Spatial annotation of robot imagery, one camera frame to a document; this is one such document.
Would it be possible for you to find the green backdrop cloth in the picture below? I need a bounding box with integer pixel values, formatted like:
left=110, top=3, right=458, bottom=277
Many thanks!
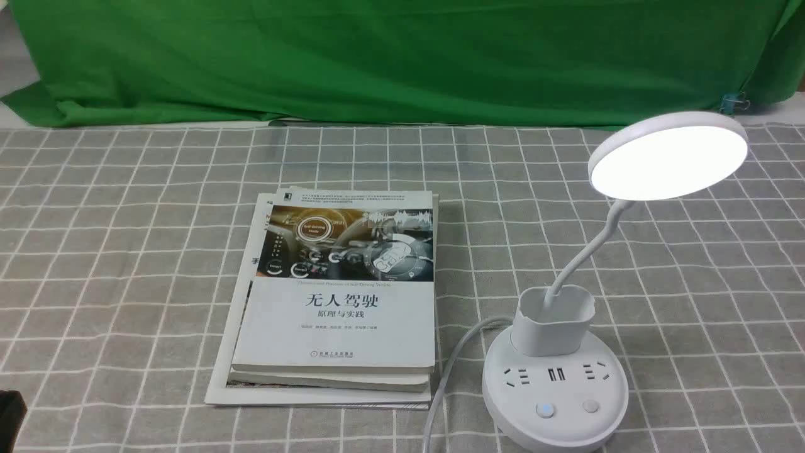
left=3, top=1, right=803, bottom=127

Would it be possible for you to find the blue binder clip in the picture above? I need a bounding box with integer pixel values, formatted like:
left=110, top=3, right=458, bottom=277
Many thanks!
left=719, top=92, right=751, bottom=116

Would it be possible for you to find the top self-driving textbook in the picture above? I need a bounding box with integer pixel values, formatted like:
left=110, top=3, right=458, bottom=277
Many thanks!
left=231, top=186, right=436, bottom=375

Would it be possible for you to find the middle white book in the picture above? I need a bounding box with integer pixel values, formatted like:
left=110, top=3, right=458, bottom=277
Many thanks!
left=228, top=194, right=440, bottom=393

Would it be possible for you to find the black object at left edge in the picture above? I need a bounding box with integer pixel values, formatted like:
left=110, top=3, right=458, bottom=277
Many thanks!
left=0, top=390, right=28, bottom=453

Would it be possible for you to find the white lamp power cable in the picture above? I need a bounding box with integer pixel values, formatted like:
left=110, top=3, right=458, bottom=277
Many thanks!
left=420, top=316, right=515, bottom=453

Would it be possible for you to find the grey checkered tablecloth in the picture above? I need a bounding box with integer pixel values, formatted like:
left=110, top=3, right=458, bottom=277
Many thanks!
left=1, top=125, right=804, bottom=452

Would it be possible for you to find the bottom large white book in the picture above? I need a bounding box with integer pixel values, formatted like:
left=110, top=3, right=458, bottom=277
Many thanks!
left=204, top=193, right=431, bottom=410

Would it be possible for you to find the white round desk lamp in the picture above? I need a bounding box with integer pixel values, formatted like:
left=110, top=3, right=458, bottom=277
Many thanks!
left=481, top=111, right=748, bottom=452

